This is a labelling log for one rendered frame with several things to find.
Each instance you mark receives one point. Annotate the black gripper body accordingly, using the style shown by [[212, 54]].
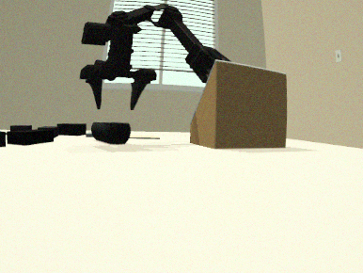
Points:
[[119, 59]]

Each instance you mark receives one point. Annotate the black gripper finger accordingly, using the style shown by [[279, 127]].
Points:
[[96, 85], [137, 88]]

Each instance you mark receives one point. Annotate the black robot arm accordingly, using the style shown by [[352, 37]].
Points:
[[121, 26]]

